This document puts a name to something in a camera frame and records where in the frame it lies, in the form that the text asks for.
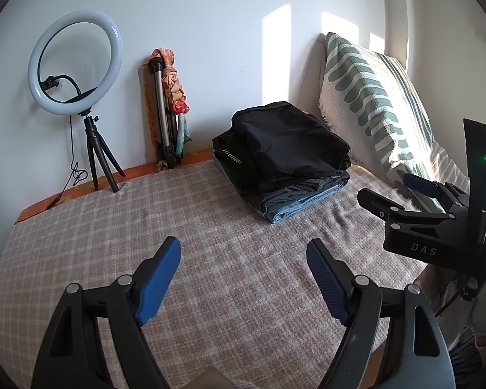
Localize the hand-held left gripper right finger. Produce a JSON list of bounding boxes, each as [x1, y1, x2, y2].
[[306, 238, 457, 389]]

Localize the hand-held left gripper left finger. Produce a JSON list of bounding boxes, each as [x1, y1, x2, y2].
[[30, 236, 182, 389]]

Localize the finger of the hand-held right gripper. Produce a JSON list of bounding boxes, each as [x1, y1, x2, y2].
[[402, 172, 470, 208], [356, 187, 451, 232]]

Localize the black pants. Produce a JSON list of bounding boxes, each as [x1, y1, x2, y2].
[[232, 100, 352, 184]]

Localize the person's right hand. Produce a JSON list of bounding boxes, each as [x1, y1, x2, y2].
[[414, 268, 486, 333]]

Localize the beige checked blanket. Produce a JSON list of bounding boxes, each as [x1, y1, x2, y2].
[[0, 158, 470, 389]]

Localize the folded blue jeans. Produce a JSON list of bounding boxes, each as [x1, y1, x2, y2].
[[213, 152, 349, 225]]

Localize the folded grey garment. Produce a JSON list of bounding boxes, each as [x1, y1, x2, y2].
[[243, 170, 351, 208]]

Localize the green leaf patterned pillow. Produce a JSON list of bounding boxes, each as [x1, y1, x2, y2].
[[318, 31, 486, 216]]

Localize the orange patterned bed sheet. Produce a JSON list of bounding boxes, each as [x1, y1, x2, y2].
[[18, 148, 215, 224]]

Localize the folded silver tripod with cloth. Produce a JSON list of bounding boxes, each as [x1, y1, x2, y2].
[[144, 48, 193, 169]]

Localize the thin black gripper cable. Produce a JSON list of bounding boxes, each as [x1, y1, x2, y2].
[[435, 267, 480, 317]]

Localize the black ring light cable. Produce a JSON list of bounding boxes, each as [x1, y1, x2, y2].
[[14, 114, 90, 226]]

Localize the white ring light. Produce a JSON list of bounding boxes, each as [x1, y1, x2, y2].
[[28, 10, 123, 116]]

